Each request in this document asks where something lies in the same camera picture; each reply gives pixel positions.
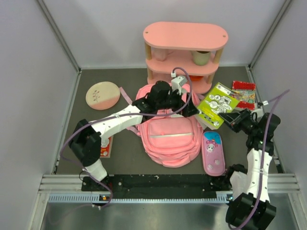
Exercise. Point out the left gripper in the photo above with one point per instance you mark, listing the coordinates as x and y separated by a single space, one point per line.
181 103

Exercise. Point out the red comic book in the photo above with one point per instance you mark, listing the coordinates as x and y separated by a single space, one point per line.
248 92

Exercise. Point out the pink and cream plate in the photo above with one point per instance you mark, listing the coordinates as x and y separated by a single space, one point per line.
102 95

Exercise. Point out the red and white book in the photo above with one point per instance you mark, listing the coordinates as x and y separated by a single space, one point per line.
106 146

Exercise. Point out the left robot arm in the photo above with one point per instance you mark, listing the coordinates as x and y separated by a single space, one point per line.
86 144

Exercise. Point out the pink student backpack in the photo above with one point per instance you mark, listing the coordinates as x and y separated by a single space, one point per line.
172 141

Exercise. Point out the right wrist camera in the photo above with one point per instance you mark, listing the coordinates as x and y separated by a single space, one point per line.
259 108

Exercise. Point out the purple pencil case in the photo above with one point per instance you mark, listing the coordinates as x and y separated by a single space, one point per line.
212 154

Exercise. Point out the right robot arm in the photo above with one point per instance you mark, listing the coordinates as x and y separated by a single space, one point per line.
250 208

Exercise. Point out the green cup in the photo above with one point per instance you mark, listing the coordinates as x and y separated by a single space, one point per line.
200 58

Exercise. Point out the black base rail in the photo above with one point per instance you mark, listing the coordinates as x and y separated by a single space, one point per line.
166 186

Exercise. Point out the green book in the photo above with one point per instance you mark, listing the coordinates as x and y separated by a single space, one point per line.
219 99

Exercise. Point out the pink three-tier shelf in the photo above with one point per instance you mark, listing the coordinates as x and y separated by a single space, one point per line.
183 38

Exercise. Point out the pink mug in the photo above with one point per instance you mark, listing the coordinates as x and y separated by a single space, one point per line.
161 54

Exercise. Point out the orange bowl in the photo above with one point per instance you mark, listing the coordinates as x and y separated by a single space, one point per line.
196 78

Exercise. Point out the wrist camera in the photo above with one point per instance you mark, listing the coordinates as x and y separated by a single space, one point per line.
178 82
259 108

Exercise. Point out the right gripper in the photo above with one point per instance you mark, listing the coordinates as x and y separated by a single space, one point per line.
232 119

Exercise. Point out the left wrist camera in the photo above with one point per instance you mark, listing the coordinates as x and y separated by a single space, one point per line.
178 82

